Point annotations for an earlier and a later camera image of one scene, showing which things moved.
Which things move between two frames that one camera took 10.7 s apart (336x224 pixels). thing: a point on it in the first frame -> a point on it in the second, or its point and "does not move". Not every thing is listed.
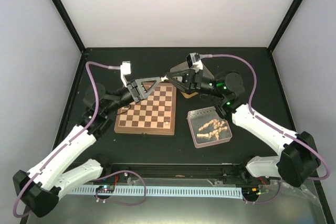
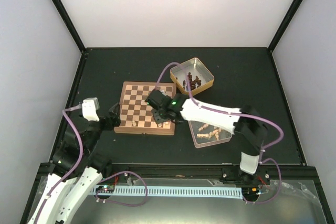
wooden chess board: (155, 114) does not move
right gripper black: (193, 86) -> (158, 118)
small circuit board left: (105, 189) does not move
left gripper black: (139, 92) -> (115, 117)
